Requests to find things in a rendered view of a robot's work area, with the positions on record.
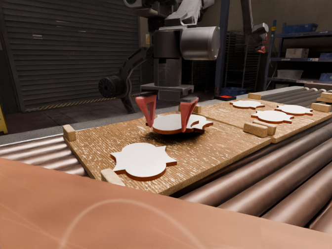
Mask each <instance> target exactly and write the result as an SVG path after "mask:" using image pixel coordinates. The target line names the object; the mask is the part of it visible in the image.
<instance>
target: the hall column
mask: <svg viewBox="0 0 332 249"><path fill-rule="evenodd" d="M229 6H230V0H221V8H220V21H219V27H220V48H219V51H218V56H217V59H216V71H215V90H214V98H212V97H211V98H210V99H209V100H215V96H218V95H221V88H222V83H223V72H224V61H225V49H226V39H227V28H228V17H229Z"/></svg>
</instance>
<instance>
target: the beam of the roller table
mask: <svg viewBox="0 0 332 249"><path fill-rule="evenodd" d="M302 88H304V87H303V86H290V87H285V88H279V89H273V90H267V91H262V92H256V93H257V94H261V96H266V95H271V94H276V93H281V92H286V91H291V90H296V89H302ZM243 98H248V94H244V95H238V96H236V100H238V99H243ZM222 102H226V101H222V100H218V99H215V100H209V101H203V102H198V103H197V105H200V106H201V107H202V106H207V105H212V104H217V103H222ZM173 111H178V106H174V107H168V108H162V109H157V110H155V115H159V114H163V113H168V112H173ZM144 117H145V116H144V114H143V113H142V112H139V113H134V114H128V115H122V116H116V117H110V118H104V119H98V120H93V121H87V122H81V123H75V124H70V126H71V127H72V128H73V129H74V130H75V131H80V130H84V129H89V128H94V127H99V126H104V125H110V124H115V123H120V122H125V121H130V120H134V119H139V118H144ZM63 134H64V133H63V125H62V126H56V127H50V128H44V129H38V130H32V131H27V132H21V133H15V134H10V135H4V136H0V147H3V146H8V145H13V144H18V143H24V142H29V141H34V140H39V139H44V138H49V137H54V136H60V135H63Z"/></svg>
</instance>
